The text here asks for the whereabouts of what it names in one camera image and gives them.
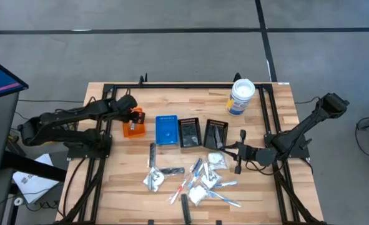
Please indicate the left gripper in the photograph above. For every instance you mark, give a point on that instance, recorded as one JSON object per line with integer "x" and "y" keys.
{"x": 128, "y": 104}

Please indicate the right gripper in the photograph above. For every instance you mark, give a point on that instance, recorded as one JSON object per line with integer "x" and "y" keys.
{"x": 249, "y": 153}

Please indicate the small silver item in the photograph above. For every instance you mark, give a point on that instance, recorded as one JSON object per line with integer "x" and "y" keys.
{"x": 133, "y": 126}

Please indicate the cotton swabs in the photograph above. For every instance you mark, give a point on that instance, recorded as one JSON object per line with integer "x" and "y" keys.
{"x": 197, "y": 193}
{"x": 217, "y": 160}

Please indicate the silver nail clipper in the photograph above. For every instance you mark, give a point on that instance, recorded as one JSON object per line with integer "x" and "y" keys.
{"x": 206, "y": 170}
{"x": 217, "y": 137}

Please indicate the blue white toothbrush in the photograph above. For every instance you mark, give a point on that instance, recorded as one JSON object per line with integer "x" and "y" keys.
{"x": 225, "y": 184}
{"x": 195, "y": 168}
{"x": 224, "y": 199}

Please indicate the dark item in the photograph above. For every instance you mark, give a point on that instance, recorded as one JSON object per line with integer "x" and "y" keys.
{"x": 188, "y": 137}

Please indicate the red white toothbrush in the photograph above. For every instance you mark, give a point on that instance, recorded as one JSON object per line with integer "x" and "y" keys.
{"x": 179, "y": 189}

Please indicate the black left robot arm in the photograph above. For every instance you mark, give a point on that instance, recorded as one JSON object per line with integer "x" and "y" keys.
{"x": 78, "y": 114}

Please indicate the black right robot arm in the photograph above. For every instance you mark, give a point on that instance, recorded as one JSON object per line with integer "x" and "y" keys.
{"x": 299, "y": 128}

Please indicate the orange plastic basket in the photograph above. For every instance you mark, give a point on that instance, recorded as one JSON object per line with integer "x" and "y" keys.
{"x": 128, "y": 132}

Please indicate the blue plastic basket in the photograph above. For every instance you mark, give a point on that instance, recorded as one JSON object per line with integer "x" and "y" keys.
{"x": 167, "y": 131}

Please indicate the black plastic basket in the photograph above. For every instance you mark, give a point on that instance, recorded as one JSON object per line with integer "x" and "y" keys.
{"x": 188, "y": 122}
{"x": 220, "y": 123}

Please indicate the black table edge clamp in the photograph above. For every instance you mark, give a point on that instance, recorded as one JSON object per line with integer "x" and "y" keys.
{"x": 218, "y": 222}
{"x": 237, "y": 77}
{"x": 150, "y": 222}
{"x": 143, "y": 80}

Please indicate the white Lysol wipes canister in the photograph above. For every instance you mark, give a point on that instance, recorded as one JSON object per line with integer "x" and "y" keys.
{"x": 240, "y": 93}

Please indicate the black stand base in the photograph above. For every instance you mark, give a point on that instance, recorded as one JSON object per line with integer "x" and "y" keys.
{"x": 31, "y": 167}

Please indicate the white paper sheets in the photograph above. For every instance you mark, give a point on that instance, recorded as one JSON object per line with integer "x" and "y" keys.
{"x": 31, "y": 184}

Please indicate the monitor with blue screen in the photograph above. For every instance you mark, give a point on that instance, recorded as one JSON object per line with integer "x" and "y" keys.
{"x": 0, "y": 78}

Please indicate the white tape roll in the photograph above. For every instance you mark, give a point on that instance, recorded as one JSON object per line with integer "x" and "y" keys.
{"x": 18, "y": 201}

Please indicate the black aluminium rig frame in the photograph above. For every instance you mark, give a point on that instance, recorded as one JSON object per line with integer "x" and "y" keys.
{"x": 187, "y": 85}

